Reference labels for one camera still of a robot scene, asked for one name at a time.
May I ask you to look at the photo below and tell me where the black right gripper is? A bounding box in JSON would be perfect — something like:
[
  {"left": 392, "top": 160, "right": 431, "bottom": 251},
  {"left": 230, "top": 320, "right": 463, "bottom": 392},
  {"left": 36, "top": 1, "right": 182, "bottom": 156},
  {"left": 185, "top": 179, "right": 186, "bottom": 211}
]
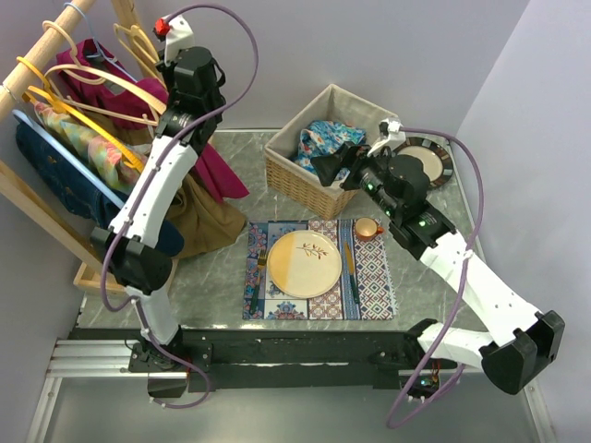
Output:
[{"left": 309, "top": 141, "right": 400, "bottom": 221}]

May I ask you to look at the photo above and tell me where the blue floral skirt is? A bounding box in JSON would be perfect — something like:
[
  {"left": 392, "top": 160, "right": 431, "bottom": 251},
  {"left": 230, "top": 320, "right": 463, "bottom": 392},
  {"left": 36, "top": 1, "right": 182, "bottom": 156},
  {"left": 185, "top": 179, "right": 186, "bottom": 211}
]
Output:
[{"left": 292, "top": 120, "right": 367, "bottom": 174}]

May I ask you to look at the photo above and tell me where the yellow plastic hanger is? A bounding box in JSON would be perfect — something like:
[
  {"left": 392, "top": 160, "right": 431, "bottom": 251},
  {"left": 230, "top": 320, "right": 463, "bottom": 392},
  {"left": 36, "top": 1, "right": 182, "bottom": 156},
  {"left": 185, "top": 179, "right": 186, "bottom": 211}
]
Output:
[{"left": 113, "top": 23, "right": 163, "bottom": 84}]

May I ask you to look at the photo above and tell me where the magenta pleated skirt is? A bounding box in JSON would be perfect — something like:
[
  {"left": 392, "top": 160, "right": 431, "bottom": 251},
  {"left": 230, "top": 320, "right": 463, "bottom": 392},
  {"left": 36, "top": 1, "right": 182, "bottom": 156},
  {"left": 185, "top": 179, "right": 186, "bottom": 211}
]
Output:
[{"left": 56, "top": 39, "right": 248, "bottom": 202}]

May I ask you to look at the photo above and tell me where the brown skirt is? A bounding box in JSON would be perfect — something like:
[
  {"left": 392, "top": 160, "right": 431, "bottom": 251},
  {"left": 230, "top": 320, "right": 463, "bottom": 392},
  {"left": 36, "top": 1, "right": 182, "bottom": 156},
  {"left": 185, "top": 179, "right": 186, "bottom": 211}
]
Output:
[{"left": 91, "top": 117, "right": 248, "bottom": 259}]

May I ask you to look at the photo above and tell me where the blue wire hanger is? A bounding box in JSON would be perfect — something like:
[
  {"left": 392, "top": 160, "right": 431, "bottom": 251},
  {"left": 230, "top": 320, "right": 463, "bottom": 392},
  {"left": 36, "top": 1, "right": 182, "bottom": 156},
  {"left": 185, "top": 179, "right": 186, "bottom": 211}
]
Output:
[{"left": 63, "top": 2, "right": 137, "bottom": 83}]

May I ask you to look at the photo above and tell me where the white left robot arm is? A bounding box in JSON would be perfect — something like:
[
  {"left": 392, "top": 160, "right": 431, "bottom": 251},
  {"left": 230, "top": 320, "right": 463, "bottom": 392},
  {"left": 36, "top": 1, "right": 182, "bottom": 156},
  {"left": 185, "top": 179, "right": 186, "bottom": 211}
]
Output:
[{"left": 90, "top": 46, "right": 226, "bottom": 371}]

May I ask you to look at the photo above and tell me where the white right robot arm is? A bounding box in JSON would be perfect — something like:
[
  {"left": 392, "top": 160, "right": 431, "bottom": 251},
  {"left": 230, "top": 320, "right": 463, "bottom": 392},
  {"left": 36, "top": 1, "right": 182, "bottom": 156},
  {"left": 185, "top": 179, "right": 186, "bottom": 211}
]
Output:
[{"left": 311, "top": 142, "right": 565, "bottom": 395}]

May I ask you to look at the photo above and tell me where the cream wooden hanger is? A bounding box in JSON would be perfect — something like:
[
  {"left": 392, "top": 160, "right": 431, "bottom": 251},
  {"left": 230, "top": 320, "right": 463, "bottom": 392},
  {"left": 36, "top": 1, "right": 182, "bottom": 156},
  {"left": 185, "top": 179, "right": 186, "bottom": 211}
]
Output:
[{"left": 42, "top": 20, "right": 168, "bottom": 131}]

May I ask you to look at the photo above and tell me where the pastel floral skirt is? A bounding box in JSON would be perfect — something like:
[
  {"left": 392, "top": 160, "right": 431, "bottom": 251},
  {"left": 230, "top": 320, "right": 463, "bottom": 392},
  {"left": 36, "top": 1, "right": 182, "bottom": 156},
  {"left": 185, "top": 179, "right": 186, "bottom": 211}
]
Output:
[{"left": 33, "top": 102, "right": 140, "bottom": 195}]

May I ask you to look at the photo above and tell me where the orange plastic hanger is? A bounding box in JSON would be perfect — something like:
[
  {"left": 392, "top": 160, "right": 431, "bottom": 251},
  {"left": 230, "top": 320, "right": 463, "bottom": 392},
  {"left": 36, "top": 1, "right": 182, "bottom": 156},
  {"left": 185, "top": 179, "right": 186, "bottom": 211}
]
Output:
[{"left": 17, "top": 56, "right": 144, "bottom": 173}]

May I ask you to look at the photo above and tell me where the light blue wide hanger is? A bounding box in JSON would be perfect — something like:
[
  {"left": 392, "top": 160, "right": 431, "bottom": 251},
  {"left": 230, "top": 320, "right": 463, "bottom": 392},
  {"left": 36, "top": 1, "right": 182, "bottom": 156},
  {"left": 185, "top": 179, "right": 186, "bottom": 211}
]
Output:
[{"left": 12, "top": 110, "right": 124, "bottom": 209}]

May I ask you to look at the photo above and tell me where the dark denim skirt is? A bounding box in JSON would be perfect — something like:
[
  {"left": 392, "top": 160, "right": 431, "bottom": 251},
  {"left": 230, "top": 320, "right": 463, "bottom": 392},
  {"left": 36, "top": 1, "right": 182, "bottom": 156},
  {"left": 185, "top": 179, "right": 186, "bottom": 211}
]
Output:
[{"left": 14, "top": 117, "right": 186, "bottom": 259}]

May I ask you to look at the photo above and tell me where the wicker basket with liner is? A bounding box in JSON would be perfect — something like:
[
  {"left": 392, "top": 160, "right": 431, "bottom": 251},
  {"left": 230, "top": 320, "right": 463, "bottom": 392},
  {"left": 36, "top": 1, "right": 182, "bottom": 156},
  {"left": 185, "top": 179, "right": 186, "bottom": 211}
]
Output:
[{"left": 264, "top": 84, "right": 396, "bottom": 220}]

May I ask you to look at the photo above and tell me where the orange cup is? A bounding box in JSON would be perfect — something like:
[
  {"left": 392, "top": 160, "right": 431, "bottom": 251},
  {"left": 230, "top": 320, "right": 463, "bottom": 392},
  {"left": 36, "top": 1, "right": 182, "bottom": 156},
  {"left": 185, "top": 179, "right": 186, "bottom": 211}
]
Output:
[{"left": 354, "top": 218, "right": 384, "bottom": 241}]

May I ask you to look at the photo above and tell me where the striped rim dark plate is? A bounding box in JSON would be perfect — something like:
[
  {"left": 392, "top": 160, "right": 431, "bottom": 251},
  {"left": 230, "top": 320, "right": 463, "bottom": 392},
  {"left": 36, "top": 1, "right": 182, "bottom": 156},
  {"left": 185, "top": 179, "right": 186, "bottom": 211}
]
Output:
[{"left": 394, "top": 137, "right": 454, "bottom": 189}]

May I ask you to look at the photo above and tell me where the yellow cream dinner plate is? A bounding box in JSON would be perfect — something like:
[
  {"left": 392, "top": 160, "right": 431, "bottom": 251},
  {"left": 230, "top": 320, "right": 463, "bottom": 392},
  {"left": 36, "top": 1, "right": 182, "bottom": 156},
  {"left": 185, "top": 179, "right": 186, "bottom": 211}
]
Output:
[{"left": 267, "top": 230, "right": 343, "bottom": 299}]

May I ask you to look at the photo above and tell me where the patterned placemat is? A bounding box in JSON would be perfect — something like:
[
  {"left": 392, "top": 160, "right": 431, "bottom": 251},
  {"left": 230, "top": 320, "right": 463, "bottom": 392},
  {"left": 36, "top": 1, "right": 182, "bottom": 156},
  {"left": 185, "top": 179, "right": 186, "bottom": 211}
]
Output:
[{"left": 243, "top": 220, "right": 396, "bottom": 320}]

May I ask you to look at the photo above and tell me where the wooden clothes rack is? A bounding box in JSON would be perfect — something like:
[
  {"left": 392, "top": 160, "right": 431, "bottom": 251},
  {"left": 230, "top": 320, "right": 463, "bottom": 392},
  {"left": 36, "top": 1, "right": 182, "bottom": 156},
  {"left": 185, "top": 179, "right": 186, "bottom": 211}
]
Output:
[{"left": 0, "top": 0, "right": 186, "bottom": 296}]

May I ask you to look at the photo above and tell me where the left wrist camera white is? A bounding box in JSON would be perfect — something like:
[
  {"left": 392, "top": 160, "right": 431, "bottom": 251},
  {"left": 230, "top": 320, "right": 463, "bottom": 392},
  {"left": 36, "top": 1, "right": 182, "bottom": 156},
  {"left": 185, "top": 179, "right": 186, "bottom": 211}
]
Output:
[{"left": 154, "top": 15, "right": 195, "bottom": 65}]

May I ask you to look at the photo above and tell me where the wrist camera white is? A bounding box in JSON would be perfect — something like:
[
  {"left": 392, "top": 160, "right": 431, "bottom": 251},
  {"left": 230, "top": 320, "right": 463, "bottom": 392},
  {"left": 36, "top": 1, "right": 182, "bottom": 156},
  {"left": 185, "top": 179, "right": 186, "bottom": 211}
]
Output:
[
  {"left": 154, "top": 15, "right": 195, "bottom": 65},
  {"left": 368, "top": 116, "right": 406, "bottom": 156}
]

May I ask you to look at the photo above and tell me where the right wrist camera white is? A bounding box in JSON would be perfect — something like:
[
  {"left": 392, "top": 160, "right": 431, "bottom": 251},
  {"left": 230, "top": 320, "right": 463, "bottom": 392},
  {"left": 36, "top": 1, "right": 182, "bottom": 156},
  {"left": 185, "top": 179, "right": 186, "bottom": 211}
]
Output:
[{"left": 368, "top": 116, "right": 406, "bottom": 156}]

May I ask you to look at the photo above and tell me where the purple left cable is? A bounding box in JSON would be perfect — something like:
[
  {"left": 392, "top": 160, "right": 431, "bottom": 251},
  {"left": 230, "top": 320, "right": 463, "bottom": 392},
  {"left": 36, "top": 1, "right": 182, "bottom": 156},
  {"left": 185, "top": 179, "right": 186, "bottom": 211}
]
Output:
[{"left": 100, "top": 3, "right": 259, "bottom": 410}]

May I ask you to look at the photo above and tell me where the purple cable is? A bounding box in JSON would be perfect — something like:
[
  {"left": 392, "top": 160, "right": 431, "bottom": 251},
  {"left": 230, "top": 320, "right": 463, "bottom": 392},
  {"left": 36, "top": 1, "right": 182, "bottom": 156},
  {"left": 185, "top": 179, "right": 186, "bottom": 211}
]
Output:
[
  {"left": 100, "top": 3, "right": 259, "bottom": 410},
  {"left": 385, "top": 126, "right": 484, "bottom": 430}
]

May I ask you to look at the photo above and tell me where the gold knife green handle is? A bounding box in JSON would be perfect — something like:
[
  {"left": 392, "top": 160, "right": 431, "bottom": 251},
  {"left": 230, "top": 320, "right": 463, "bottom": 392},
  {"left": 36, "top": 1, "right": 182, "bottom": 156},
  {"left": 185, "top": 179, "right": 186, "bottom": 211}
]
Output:
[{"left": 344, "top": 242, "right": 360, "bottom": 306}]

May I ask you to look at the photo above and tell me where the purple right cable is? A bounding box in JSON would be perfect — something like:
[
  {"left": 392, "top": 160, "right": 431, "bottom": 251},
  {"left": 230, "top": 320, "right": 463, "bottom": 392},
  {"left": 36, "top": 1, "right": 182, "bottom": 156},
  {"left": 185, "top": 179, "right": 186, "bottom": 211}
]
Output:
[{"left": 385, "top": 126, "right": 484, "bottom": 430}]

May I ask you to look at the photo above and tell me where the gold fork green handle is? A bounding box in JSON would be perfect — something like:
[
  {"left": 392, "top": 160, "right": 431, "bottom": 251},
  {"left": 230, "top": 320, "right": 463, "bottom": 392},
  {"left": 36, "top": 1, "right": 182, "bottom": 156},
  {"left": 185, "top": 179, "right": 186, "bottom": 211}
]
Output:
[{"left": 249, "top": 248, "right": 268, "bottom": 316}]

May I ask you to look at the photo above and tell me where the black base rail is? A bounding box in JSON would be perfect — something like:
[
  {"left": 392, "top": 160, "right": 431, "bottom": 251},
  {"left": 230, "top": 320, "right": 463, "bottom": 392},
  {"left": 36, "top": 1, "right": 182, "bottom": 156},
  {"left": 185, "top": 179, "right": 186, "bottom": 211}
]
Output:
[{"left": 68, "top": 325, "right": 463, "bottom": 398}]

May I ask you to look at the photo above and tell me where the aluminium frame rail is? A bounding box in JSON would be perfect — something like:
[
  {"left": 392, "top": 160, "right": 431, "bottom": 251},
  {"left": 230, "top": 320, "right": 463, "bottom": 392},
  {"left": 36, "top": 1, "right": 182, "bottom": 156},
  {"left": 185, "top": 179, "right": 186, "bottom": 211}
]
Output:
[{"left": 25, "top": 339, "right": 153, "bottom": 443}]

